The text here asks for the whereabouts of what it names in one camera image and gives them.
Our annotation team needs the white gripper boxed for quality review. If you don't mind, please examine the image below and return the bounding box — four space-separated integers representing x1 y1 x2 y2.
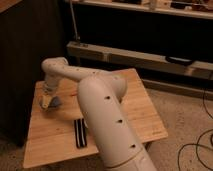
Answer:
42 83 57 98

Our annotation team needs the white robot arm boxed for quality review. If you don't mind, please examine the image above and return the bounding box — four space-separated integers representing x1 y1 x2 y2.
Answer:
41 57 157 171

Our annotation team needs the wooden table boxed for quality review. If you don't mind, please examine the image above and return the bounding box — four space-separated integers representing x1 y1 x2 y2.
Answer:
23 69 168 168

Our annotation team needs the dark cabinet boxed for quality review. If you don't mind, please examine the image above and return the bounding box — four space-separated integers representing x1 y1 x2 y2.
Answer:
0 0 65 146

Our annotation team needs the metal pole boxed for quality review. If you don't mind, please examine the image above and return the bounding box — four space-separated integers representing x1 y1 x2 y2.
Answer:
69 0 81 44

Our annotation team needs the upper shelf board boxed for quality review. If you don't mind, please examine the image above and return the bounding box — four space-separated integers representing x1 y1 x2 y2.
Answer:
64 0 213 20

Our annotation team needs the black cable on floor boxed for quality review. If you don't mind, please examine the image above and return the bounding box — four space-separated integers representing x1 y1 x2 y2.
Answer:
176 71 213 171

